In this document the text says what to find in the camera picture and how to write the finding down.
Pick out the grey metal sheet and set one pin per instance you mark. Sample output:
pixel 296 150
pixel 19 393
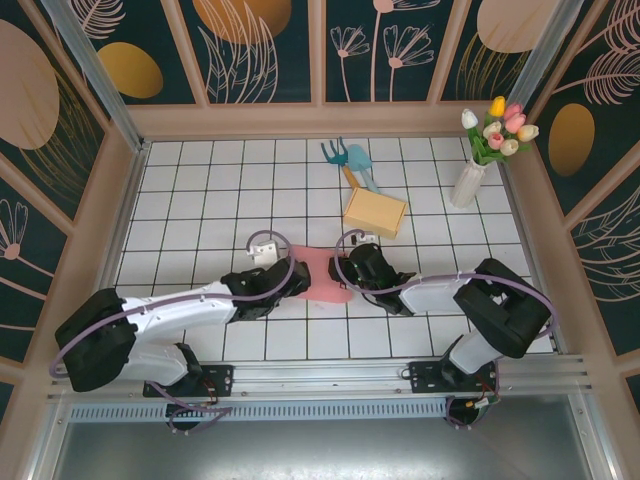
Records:
pixel 320 450

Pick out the yellow paper box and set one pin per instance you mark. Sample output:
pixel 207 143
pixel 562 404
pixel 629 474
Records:
pixel 372 210

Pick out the aluminium corner post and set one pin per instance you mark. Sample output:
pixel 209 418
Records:
pixel 100 75
pixel 545 45

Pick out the white ribbed vase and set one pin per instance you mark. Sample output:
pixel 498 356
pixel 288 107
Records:
pixel 465 187

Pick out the teal garden rake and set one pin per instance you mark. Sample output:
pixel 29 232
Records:
pixel 336 157

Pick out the artificial tulip bouquet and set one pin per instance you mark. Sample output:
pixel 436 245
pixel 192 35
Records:
pixel 500 137

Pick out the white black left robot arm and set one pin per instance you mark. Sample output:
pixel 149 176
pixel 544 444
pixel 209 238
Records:
pixel 180 310

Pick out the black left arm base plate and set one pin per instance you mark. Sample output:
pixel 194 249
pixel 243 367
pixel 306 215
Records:
pixel 220 380

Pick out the aluminium rail frame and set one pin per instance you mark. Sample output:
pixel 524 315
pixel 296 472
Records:
pixel 320 375

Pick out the slotted metal strip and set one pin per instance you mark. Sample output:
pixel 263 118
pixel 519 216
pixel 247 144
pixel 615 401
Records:
pixel 320 411

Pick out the pink paper box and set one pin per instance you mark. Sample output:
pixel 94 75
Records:
pixel 317 270

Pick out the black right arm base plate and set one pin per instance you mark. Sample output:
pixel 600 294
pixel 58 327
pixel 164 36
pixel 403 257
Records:
pixel 425 377

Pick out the aluminium side rail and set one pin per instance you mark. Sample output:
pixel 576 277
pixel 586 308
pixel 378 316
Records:
pixel 525 235
pixel 117 235

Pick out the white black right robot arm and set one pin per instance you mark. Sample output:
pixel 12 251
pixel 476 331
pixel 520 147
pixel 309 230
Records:
pixel 435 295

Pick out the light blue garden trowel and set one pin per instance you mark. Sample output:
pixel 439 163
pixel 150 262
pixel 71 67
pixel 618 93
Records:
pixel 359 162

